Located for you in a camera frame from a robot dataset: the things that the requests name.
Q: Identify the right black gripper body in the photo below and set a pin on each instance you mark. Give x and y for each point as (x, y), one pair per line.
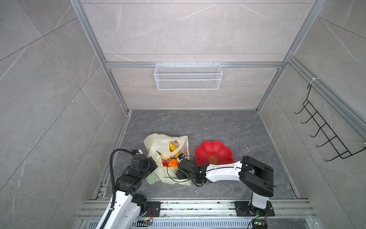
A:
(181, 175)

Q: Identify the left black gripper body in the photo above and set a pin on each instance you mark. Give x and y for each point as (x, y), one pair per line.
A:
(150, 166)

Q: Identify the orange fake fruit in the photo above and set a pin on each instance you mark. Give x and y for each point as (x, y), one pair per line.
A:
(173, 162)

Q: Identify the yellowish plastic bag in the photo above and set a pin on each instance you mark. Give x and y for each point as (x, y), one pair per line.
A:
(157, 146)

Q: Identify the red flower-shaped plate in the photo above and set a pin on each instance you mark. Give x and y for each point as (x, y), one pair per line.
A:
(213, 152)

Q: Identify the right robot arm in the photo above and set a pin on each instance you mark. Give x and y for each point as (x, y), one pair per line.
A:
(257, 176)

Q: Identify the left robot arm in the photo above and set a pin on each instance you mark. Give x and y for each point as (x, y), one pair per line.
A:
(125, 204)

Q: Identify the red fake fruit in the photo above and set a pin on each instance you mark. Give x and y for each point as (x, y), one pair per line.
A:
(164, 162)

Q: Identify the yellow fake banana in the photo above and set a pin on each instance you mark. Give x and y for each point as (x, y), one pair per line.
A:
(172, 148)

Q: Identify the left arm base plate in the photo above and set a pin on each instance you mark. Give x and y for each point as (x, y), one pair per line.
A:
(155, 206)

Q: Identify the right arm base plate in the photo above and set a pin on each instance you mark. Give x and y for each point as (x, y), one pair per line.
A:
(246, 209)

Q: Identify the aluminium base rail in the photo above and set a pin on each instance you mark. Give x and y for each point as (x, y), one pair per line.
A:
(200, 209)

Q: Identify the white wire mesh basket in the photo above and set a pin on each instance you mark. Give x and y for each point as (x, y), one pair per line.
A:
(188, 76)

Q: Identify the black wire hook rack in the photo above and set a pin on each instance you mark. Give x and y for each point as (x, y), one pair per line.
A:
(325, 128)

